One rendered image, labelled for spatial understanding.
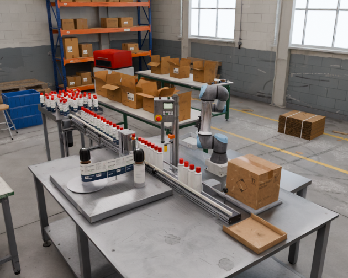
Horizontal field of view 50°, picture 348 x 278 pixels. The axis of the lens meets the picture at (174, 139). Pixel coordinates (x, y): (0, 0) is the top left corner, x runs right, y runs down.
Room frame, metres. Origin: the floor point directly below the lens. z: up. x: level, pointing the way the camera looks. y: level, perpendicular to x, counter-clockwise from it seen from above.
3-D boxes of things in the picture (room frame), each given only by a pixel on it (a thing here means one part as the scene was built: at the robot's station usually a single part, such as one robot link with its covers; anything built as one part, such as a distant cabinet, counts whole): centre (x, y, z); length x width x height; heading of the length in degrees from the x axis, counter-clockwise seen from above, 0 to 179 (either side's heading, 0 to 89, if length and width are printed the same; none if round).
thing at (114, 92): (5.68, 0.86, 0.97); 0.44 x 0.38 x 0.37; 135
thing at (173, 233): (2.63, 0.09, 0.82); 2.10 x 1.50 x 0.02; 36
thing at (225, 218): (2.79, 0.08, 0.85); 1.65 x 0.11 x 0.05; 36
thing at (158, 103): (2.93, 0.08, 1.38); 0.17 x 0.10 x 0.19; 91
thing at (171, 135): (2.83, 0.05, 1.05); 0.10 x 0.04 x 0.33; 126
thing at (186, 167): (2.54, -0.09, 0.98); 0.05 x 0.05 x 0.20
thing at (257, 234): (1.98, -0.50, 0.85); 0.30 x 0.26 x 0.04; 36
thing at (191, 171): (2.49, -0.13, 0.98); 0.05 x 0.05 x 0.20
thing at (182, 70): (7.64, -0.09, 0.97); 0.42 x 0.39 x 0.37; 127
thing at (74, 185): (2.58, 0.67, 0.89); 0.31 x 0.31 x 0.01
